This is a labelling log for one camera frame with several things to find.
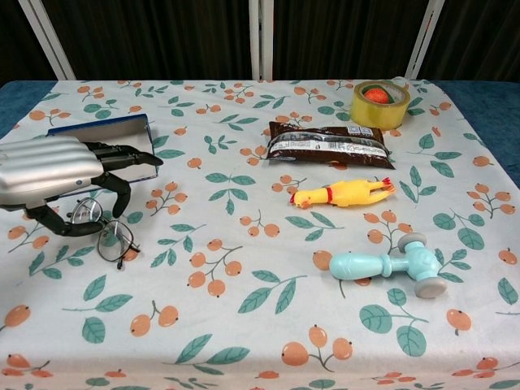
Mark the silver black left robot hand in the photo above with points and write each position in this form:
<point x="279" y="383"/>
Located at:
<point x="44" y="170"/>

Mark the brown snack packet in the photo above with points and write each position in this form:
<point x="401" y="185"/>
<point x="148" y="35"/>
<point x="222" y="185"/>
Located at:
<point x="329" y="146"/>

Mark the clear packing tape roll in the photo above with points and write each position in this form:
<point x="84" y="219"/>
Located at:
<point x="380" y="115"/>

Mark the orange toy fruit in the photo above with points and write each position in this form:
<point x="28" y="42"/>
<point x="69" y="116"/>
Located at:
<point x="375" y="95"/>

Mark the blue grey cardboard tray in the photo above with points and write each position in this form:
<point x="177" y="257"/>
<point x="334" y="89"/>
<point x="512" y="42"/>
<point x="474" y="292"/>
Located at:
<point x="113" y="130"/>

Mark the black pleated curtain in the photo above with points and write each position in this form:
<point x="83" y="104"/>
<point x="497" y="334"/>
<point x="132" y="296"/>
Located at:
<point x="154" y="36"/>
<point x="16" y="48"/>
<point x="345" y="36"/>
<point x="483" y="36"/>

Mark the yellow rubber chicken toy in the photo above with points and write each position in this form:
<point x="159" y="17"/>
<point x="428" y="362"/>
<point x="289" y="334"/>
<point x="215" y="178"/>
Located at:
<point x="349" y="193"/>

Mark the white frame post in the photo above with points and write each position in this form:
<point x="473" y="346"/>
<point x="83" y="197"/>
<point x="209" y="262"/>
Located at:
<point x="48" y="40"/>
<point x="261" y="40"/>
<point x="424" y="36"/>

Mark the wire-rim eyeglasses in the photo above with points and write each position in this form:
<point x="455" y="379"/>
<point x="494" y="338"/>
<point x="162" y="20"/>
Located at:
<point x="115" y="239"/>

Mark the floral print tablecloth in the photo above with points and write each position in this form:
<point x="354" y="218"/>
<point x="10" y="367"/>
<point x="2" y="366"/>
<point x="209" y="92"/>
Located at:
<point x="260" y="292"/>

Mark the teal toy hammer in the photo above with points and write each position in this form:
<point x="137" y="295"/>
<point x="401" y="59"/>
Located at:
<point x="414" y="262"/>

